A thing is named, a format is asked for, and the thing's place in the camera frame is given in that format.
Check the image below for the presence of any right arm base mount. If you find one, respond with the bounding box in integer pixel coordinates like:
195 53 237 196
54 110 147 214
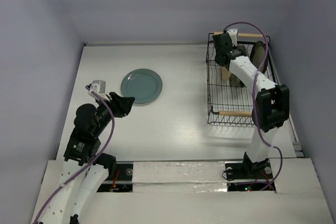
222 160 273 181

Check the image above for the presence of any beige floral plate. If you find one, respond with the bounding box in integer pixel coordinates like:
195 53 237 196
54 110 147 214
220 66 232 83

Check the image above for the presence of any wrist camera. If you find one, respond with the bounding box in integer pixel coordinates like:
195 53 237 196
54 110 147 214
226 28 238 47
86 80 109 100

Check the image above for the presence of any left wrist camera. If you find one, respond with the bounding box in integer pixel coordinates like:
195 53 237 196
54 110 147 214
86 80 109 100

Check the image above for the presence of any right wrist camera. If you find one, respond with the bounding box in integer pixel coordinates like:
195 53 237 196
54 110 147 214
226 28 238 47

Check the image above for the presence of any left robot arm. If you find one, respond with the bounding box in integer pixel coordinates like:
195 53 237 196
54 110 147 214
33 90 135 223

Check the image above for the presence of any dark rimmed plate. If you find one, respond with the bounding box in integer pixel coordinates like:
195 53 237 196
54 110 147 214
250 41 266 68

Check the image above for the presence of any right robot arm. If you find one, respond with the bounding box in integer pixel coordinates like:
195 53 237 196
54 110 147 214
213 29 289 179

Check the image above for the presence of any black wire dish rack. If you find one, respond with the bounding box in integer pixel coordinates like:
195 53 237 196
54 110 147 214
206 32 279 126

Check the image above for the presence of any teal blue plate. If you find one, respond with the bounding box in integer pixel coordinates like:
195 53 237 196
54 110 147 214
120 69 163 105

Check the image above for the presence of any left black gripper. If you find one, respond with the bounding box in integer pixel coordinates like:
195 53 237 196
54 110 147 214
93 91 134 135

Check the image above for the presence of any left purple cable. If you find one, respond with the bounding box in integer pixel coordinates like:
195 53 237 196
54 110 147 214
30 86 116 224

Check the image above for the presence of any grey patterned plate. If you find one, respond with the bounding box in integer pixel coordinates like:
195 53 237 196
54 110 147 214
230 45 250 88

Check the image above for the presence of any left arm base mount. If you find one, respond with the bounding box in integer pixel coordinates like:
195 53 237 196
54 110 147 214
111 162 133 183

